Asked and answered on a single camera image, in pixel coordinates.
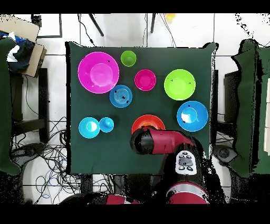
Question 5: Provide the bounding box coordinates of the black box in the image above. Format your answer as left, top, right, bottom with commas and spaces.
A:
223, 70, 240, 123

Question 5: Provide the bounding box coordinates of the green bowl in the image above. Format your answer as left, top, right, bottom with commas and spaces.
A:
163, 69, 196, 101

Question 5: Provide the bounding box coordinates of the black stool frame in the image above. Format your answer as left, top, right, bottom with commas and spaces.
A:
10, 67, 50, 143

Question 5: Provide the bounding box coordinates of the black power brick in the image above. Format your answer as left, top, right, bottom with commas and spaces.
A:
80, 175, 94, 194

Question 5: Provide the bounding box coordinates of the black cable with plug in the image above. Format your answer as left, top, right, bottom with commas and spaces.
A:
77, 13, 97, 47

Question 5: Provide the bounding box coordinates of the blue cup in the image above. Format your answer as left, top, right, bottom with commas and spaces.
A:
99, 117, 115, 133

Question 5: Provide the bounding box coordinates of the dark clothing bundle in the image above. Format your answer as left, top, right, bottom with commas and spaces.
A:
6, 31, 36, 73

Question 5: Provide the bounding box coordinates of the white panel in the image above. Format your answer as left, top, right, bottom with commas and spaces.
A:
263, 77, 270, 156

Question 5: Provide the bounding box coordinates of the orange-red bowl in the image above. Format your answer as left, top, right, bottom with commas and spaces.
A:
131, 114, 166, 135

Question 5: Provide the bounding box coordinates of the green cup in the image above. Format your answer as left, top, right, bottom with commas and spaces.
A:
120, 50, 137, 68

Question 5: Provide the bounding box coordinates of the black stand leg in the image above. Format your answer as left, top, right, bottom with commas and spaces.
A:
150, 13, 157, 34
88, 13, 104, 37

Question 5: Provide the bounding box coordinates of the green-clothed side table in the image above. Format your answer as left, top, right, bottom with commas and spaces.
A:
229, 39, 270, 178
0, 37, 22, 176

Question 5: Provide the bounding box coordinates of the blue flat-bottomed bowl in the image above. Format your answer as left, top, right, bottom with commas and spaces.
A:
109, 84, 133, 109

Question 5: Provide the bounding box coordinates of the black pedestal foot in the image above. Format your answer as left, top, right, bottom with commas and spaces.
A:
212, 144, 238, 166
10, 142, 46, 163

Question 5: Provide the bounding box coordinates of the black floor frame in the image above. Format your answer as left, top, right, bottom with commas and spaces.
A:
31, 13, 63, 39

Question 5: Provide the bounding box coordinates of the cardboard box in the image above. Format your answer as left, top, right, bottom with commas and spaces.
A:
0, 14, 47, 78

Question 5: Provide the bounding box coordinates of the small light blue ribbed bowl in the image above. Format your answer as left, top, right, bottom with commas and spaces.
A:
78, 117, 101, 139

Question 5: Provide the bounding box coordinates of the large blue bowl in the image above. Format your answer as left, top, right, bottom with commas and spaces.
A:
176, 100, 209, 132

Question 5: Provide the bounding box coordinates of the small pink-red bowl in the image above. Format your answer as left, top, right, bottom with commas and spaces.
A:
134, 69, 157, 92

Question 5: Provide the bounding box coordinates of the large pink bowl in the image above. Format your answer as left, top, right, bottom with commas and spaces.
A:
77, 51, 120, 94

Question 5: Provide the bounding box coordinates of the dark green tablecloth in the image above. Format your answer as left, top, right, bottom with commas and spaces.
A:
65, 41, 219, 176

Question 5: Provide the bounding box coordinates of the tangle of black cables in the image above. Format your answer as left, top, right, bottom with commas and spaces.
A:
10, 116, 114, 204

